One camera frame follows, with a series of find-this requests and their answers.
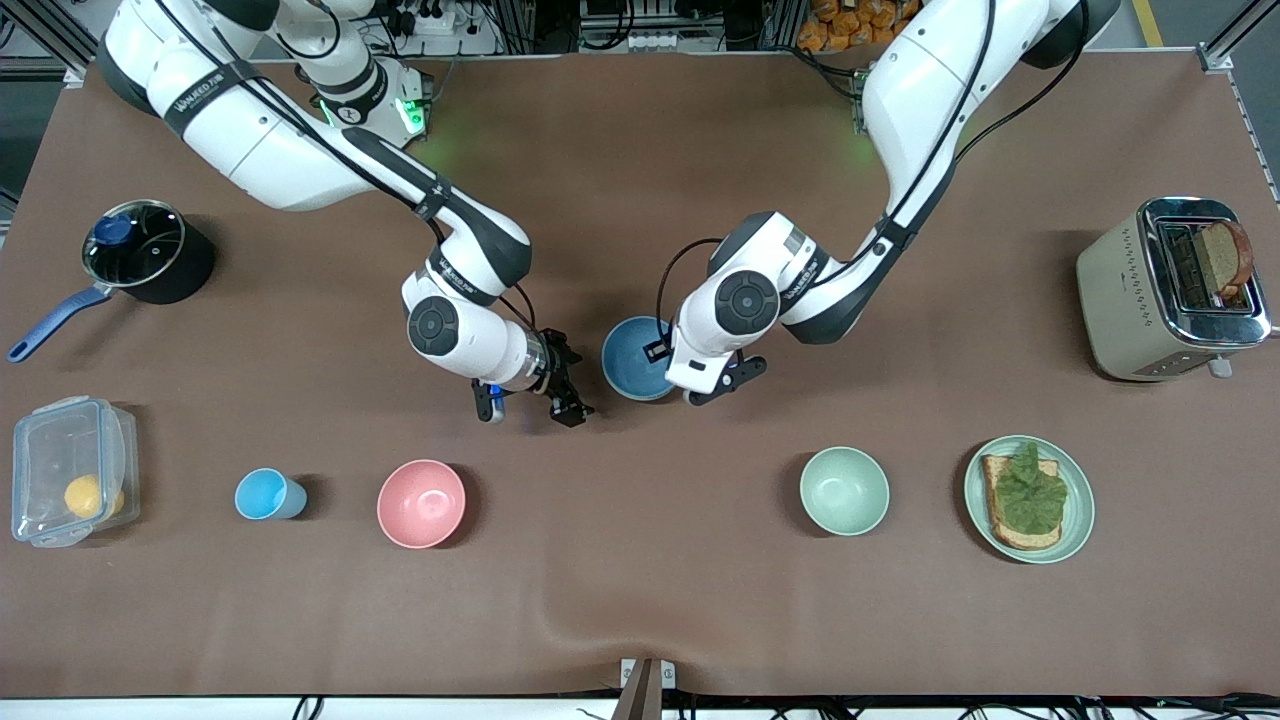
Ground blue plastic cup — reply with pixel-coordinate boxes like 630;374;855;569
234;468;308;522

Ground blue bowl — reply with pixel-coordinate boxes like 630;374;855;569
601;315;678;402

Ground pink bowl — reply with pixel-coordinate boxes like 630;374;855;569
376;459;468;550

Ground aluminium frame rail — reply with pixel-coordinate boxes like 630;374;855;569
0;0;111;86

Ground glass lid with blue knob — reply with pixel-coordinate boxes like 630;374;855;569
82;200;187;288

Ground white power strip with plugs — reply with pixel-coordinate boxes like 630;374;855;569
385;0;501;56

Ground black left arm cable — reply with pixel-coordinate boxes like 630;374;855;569
655;237;727;347

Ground orange snack packs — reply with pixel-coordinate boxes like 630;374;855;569
797;0;906;53

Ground yellow lemon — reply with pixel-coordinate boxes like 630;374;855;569
64;474;126;520

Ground clear plastic lidded container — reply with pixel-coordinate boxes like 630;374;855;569
11;396;141;549

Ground metal stand bracket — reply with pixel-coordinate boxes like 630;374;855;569
620;657;677;720

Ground toasted bread slice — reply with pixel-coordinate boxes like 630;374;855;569
980;455;1065;552

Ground green lettuce leaf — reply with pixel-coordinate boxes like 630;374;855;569
993;445;1069;536

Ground brown table cover mat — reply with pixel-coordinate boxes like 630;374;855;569
0;52;1280;699

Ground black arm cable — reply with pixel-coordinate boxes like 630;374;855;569
655;237;727;347
498;284;538;333

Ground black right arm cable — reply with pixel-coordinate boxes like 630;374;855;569
498;284;538;333

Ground brown bread slice in toaster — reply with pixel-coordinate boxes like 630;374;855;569
1198;220;1255;301

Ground beige chrome toaster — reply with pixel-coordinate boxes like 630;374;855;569
1076;196;1276;382

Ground pale green plate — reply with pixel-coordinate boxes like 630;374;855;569
964;436;1096;565

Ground black pot with blue handle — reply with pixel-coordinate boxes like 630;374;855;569
8;199;215;363

